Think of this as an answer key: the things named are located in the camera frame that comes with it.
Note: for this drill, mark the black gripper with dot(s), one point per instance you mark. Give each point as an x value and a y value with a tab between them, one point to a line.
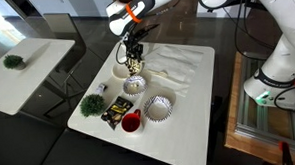
134	48

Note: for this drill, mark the popcorn and chocolate pile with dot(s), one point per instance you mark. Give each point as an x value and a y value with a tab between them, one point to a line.
140	65

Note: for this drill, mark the white plate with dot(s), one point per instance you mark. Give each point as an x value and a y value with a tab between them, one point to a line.
118	72

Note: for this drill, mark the blue patterned bowl with popcorn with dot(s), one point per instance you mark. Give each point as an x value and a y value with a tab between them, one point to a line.
134	84

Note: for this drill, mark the popcorn pieces in bowl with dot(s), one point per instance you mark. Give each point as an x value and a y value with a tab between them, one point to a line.
134	88

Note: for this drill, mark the empty blue patterned bowl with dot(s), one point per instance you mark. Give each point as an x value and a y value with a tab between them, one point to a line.
157	108

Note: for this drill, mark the small crumpled wrapper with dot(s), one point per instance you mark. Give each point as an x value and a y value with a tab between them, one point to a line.
100	88

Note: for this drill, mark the white embossed paper towel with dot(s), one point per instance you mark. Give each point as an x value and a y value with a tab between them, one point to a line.
179	56
174	81

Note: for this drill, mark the black and gold snack bag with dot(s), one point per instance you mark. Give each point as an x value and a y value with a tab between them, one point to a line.
117	110

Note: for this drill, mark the red and white mug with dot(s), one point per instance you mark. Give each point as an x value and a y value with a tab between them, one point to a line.
130	121

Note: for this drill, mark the large round green plant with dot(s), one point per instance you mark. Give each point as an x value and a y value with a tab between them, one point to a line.
92	105

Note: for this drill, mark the dark chair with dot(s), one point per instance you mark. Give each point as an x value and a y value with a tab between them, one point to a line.
65	29

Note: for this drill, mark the white cabinet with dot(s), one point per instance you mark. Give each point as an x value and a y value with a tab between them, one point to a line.
74	5

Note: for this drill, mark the wooden robot platform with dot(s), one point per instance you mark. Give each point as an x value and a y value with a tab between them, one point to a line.
231	122

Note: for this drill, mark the white side table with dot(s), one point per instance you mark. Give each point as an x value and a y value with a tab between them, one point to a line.
20	74

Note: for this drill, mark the small potted green plant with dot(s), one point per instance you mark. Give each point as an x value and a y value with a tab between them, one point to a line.
13	61

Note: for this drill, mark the red clamp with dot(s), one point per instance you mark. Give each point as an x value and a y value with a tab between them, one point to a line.
285	151

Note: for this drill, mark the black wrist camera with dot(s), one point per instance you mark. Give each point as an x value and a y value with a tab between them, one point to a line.
145	31

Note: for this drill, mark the aluminium frame rails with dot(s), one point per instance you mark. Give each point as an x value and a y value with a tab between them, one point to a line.
272	123

